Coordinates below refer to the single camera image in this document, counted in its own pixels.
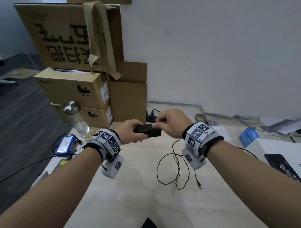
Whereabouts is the small black box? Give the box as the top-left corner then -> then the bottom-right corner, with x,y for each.
134,124 -> 162,139

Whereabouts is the small blue box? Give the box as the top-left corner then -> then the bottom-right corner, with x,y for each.
239,127 -> 261,148

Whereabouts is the large printed cardboard box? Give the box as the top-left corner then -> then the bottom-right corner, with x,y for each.
13,2 -> 124,79

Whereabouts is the black object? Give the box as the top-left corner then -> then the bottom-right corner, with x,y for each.
142,217 -> 157,228

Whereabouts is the low cardboard box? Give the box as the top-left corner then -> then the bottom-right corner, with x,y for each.
50,103 -> 115,129

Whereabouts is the person's right forearm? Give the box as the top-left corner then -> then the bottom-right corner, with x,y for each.
207,140 -> 301,228

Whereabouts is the yellow packet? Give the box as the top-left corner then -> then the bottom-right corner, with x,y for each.
87,128 -> 102,139

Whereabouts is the grey cable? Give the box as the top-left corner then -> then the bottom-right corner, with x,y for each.
195,113 -> 259,128

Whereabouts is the wrist marker tracker band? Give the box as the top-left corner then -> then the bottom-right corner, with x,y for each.
181,121 -> 224,170
83,128 -> 124,179

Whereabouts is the thin braided black cable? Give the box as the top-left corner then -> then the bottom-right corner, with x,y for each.
157,138 -> 203,191

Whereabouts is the person's left forearm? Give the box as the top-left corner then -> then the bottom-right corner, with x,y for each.
0,148 -> 104,228

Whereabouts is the white box with black print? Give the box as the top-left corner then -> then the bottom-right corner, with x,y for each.
255,138 -> 301,183

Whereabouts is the person's right hand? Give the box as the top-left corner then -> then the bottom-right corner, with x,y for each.
152,108 -> 194,139

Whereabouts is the medium cardboard box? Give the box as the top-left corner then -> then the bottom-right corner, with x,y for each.
33,67 -> 111,110

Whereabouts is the right wrist marker tracker band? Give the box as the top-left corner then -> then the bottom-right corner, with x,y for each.
181,121 -> 224,170

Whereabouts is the flat plain cardboard sheet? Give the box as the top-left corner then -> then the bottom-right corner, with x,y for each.
108,61 -> 148,123

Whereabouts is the person's left hand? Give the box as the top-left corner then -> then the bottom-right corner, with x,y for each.
113,119 -> 144,145

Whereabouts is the left wrist marker tracker band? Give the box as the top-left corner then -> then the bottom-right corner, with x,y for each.
83,128 -> 124,179

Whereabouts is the glass bottle with steel lid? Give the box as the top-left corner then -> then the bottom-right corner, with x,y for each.
62,101 -> 90,138

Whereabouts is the white paper sheet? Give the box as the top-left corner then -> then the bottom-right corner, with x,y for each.
211,125 -> 232,142

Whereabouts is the grey metal bracket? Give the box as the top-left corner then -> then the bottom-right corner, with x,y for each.
260,119 -> 301,135

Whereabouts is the blue battery pack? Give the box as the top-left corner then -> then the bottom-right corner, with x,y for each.
54,134 -> 79,155

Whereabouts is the office chair base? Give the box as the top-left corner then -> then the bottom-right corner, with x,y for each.
0,58 -> 18,87

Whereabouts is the black power strip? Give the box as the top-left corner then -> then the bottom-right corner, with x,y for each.
146,109 -> 168,124

